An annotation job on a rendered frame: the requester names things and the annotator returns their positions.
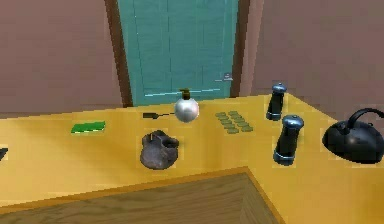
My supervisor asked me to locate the yellow kitchen counter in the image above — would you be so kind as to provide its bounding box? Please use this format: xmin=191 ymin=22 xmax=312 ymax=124
xmin=0 ymin=93 xmax=384 ymax=224

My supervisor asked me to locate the grey door handle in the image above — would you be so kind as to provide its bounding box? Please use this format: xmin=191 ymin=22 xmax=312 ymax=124
xmin=214 ymin=72 xmax=234 ymax=83

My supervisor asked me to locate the grey lumpy pot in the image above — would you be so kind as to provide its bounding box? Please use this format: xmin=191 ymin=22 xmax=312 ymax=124
xmin=139 ymin=130 xmax=180 ymax=171

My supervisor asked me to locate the black pepper mill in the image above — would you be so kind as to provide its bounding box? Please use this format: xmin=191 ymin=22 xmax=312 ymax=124
xmin=273 ymin=114 xmax=305 ymax=167
xmin=265 ymin=82 xmax=288 ymax=122

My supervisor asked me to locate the black kettle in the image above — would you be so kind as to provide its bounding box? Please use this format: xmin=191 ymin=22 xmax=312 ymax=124
xmin=321 ymin=107 xmax=384 ymax=165

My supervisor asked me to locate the silver round soap dispenser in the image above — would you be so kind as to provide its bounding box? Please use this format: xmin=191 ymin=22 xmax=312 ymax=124
xmin=173 ymin=88 xmax=200 ymax=124

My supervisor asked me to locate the teal room door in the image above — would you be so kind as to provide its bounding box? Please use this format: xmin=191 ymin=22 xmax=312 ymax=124
xmin=117 ymin=0 xmax=240 ymax=107

